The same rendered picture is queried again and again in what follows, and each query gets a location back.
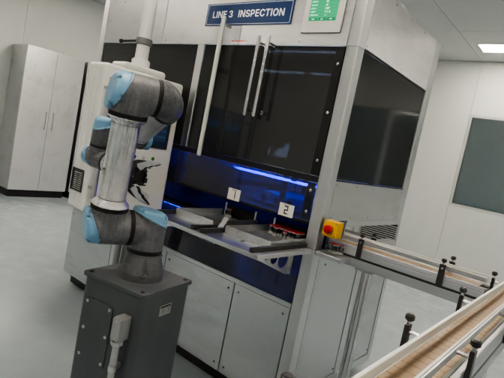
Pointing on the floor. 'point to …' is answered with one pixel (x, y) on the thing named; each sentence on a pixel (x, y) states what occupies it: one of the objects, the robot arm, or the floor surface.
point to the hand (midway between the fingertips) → (154, 184)
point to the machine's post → (326, 183)
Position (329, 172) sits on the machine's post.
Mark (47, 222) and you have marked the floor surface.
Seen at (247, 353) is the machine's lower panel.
